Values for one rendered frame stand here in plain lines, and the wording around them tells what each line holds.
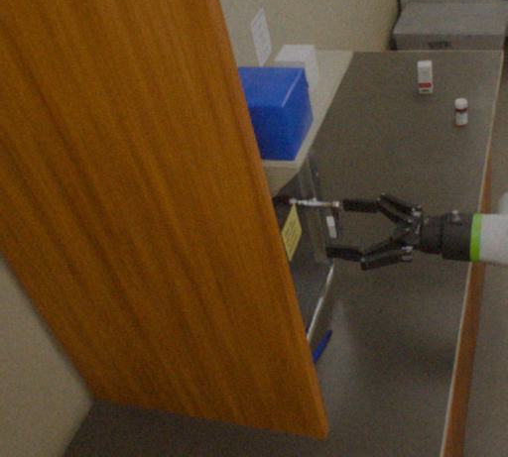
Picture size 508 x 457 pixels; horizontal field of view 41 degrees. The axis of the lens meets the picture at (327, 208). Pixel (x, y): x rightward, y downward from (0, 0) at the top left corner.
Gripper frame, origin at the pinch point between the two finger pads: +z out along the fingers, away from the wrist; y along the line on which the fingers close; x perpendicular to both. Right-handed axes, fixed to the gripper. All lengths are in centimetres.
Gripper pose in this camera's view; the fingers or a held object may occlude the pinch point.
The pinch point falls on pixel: (340, 227)
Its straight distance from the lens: 134.7
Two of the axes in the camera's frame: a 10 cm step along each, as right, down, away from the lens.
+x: 1.4, 7.5, 6.5
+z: -9.6, -0.7, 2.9
